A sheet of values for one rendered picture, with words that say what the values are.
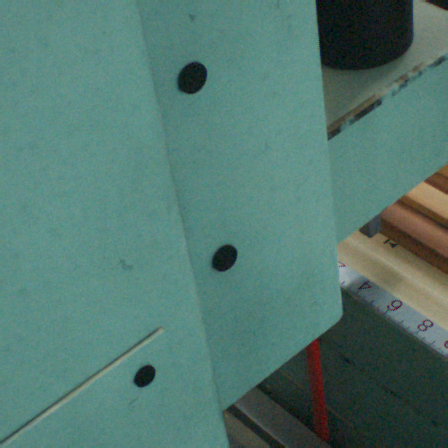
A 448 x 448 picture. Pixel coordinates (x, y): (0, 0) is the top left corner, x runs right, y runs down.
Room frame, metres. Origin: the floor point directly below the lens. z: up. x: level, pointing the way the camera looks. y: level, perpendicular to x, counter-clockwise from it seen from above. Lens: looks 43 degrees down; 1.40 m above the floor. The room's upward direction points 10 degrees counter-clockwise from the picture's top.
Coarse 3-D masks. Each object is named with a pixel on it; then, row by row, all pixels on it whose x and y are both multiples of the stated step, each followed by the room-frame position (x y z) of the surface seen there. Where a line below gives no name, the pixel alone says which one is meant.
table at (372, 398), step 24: (288, 360) 0.47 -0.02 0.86; (336, 360) 0.43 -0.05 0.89; (336, 384) 0.43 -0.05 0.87; (360, 384) 0.42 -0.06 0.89; (336, 408) 0.43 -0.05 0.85; (360, 408) 0.42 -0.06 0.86; (384, 408) 0.40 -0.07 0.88; (408, 408) 0.39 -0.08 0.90; (384, 432) 0.40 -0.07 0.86; (408, 432) 0.39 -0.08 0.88; (432, 432) 0.37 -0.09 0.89
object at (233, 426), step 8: (224, 416) 0.48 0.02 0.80; (232, 416) 0.48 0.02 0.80; (232, 424) 0.47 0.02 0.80; (240, 424) 0.47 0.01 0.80; (232, 432) 0.47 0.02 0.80; (240, 432) 0.47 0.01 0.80; (248, 432) 0.46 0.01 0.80; (232, 440) 0.46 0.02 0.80; (240, 440) 0.46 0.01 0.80; (248, 440) 0.46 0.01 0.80; (256, 440) 0.46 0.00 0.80
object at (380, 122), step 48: (432, 48) 0.46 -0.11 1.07; (336, 96) 0.43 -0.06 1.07; (384, 96) 0.43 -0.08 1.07; (432, 96) 0.45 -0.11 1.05; (336, 144) 0.41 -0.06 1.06; (384, 144) 0.43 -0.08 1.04; (432, 144) 0.45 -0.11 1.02; (336, 192) 0.41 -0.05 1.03; (384, 192) 0.43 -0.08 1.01; (336, 240) 0.41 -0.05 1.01
